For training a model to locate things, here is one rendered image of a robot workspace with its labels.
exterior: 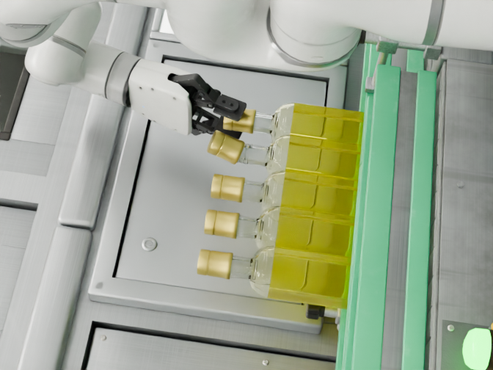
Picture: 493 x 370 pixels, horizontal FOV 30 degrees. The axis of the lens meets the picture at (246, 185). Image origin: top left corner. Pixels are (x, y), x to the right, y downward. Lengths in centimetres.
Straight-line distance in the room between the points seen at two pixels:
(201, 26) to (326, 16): 13
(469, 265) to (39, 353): 60
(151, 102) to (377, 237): 42
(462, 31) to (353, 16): 10
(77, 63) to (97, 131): 20
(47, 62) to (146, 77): 14
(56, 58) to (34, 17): 36
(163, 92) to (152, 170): 17
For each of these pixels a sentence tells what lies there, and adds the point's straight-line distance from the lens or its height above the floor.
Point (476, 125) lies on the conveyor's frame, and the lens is 120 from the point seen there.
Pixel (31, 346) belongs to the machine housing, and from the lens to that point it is 133.
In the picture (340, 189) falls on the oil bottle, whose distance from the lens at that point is 126.
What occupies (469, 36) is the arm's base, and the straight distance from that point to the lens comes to 88.
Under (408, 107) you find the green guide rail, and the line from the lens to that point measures 121.
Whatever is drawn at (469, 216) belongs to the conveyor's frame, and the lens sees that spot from 112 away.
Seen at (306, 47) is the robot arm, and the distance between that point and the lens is 91.
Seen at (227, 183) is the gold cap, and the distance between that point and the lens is 126.
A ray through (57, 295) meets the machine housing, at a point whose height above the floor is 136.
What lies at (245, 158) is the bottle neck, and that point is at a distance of 129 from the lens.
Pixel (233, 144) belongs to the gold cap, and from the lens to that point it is 128.
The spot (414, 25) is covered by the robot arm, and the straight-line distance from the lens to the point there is 87.
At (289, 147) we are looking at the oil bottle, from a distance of 128.
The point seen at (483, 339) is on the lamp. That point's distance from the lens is 100.
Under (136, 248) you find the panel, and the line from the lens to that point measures 137.
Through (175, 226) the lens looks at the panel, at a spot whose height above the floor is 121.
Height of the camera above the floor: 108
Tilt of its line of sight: 1 degrees up
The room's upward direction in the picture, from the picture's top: 82 degrees counter-clockwise
